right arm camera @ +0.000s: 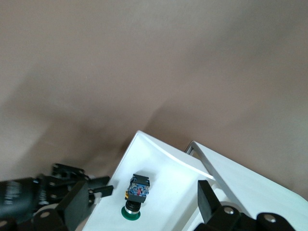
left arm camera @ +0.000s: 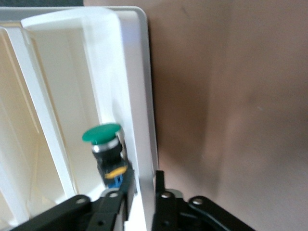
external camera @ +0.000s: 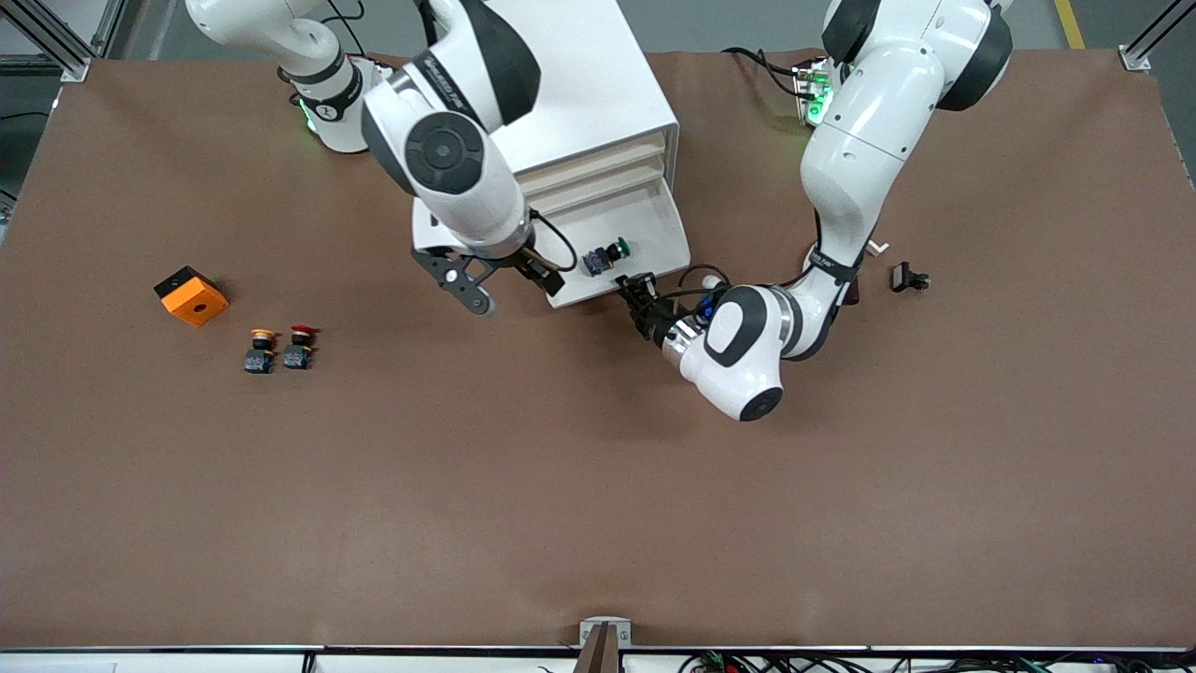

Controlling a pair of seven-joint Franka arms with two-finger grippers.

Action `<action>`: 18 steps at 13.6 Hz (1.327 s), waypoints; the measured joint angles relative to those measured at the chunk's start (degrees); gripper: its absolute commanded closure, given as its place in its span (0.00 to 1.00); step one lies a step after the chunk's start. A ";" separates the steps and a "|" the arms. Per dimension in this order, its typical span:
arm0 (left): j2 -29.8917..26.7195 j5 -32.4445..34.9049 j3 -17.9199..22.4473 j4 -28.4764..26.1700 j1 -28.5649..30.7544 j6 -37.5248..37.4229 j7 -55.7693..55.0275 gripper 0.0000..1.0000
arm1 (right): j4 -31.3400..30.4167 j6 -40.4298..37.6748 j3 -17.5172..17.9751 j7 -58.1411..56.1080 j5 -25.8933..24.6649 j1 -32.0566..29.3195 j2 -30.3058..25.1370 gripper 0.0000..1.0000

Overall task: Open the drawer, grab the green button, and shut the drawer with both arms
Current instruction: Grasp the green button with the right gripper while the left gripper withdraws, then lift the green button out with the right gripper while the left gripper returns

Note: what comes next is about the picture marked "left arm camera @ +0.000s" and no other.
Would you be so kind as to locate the brown table mat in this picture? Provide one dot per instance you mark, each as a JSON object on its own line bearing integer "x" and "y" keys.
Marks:
{"x": 228, "y": 96}

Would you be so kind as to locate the green push button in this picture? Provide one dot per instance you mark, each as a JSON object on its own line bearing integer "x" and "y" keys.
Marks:
{"x": 101, "y": 133}

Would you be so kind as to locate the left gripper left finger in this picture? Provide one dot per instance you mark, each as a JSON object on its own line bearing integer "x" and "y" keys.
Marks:
{"x": 101, "y": 211}

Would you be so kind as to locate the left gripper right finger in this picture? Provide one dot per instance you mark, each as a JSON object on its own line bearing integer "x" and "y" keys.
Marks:
{"x": 173, "y": 216}

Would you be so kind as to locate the cream plastic drawer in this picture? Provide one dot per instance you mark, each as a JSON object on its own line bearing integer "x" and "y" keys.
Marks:
{"x": 142, "y": 96}

